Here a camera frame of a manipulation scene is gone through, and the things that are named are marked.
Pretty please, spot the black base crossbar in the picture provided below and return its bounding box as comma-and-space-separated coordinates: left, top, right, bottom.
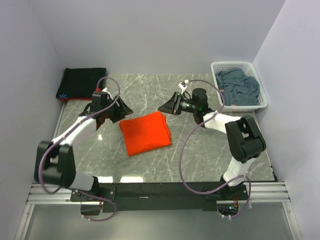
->
70, 181, 246, 216

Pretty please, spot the orange t shirt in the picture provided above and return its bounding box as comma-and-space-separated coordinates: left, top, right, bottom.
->
119, 111, 172, 157

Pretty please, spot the grey blue t shirt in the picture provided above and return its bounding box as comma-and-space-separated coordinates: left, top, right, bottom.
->
215, 68, 260, 106

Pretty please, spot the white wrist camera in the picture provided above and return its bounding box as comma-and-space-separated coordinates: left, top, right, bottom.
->
95, 87, 112, 96
178, 79, 189, 94

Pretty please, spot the white plastic laundry basket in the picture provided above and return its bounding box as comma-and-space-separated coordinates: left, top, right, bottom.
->
210, 61, 268, 112

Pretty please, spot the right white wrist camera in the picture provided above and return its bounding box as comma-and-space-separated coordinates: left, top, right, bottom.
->
178, 79, 189, 94

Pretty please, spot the aluminium frame rail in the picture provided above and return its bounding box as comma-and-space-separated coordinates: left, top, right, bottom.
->
15, 182, 302, 240

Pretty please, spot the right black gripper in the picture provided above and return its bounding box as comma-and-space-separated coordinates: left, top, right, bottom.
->
158, 92, 198, 117

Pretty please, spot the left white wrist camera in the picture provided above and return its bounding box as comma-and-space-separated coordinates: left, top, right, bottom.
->
95, 87, 112, 96

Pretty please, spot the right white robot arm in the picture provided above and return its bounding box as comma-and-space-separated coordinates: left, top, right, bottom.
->
158, 88, 267, 200

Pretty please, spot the folded red t shirt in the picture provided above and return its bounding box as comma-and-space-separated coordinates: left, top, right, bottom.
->
59, 97, 92, 101

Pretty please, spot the folded black t shirt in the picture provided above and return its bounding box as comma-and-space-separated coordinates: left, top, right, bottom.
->
55, 67, 108, 99

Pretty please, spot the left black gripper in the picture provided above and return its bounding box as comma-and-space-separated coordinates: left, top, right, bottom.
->
103, 95, 134, 124

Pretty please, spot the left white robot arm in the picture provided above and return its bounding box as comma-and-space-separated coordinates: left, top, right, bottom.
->
33, 91, 133, 201

